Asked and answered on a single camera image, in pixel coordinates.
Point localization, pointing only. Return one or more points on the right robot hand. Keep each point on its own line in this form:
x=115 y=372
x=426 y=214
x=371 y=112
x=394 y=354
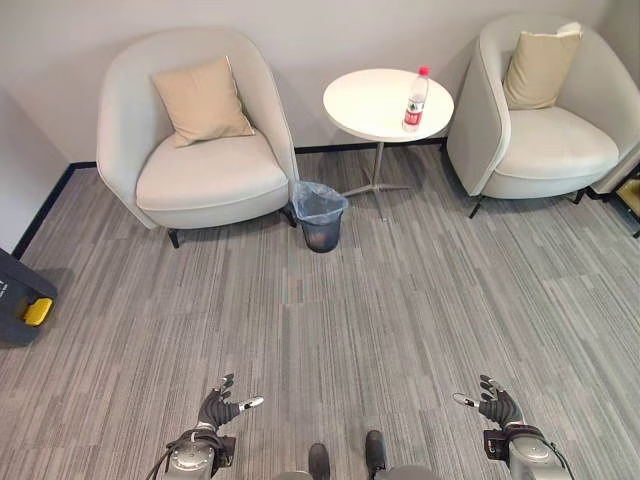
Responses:
x=495 y=406

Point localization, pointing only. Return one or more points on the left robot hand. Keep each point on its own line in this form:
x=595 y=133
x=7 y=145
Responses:
x=216 y=407

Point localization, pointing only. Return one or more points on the yellow trash can pedal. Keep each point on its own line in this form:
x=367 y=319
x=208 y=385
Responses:
x=37 y=311

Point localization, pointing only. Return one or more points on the small dark trash bin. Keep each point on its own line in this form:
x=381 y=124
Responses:
x=320 y=232

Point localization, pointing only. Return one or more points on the large grey trash can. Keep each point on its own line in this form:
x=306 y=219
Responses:
x=20 y=295

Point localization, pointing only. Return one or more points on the translucent blue bin bag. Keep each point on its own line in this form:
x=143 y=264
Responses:
x=317 y=202

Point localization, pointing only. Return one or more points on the left dark robot foot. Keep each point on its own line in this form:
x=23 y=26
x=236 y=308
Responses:
x=319 y=460

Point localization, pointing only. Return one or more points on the dark robot foot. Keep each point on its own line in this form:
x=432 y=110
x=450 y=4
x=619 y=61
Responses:
x=319 y=460
x=375 y=449

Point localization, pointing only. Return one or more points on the right dark robot foot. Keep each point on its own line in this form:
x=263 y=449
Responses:
x=375 y=449

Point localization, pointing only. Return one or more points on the dark cabinet with gold trim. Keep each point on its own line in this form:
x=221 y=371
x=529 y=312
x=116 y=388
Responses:
x=629 y=195

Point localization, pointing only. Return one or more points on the light grey armchair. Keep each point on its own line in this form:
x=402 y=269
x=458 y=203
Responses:
x=545 y=125
x=195 y=135

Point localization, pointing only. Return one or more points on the beige square cushion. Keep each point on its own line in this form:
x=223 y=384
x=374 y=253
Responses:
x=540 y=70
x=202 y=102

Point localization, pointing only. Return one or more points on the clear plastic water bottle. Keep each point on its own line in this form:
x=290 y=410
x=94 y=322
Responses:
x=415 y=102

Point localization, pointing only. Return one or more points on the white round side table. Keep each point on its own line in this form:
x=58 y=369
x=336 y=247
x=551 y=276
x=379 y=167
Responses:
x=370 y=107

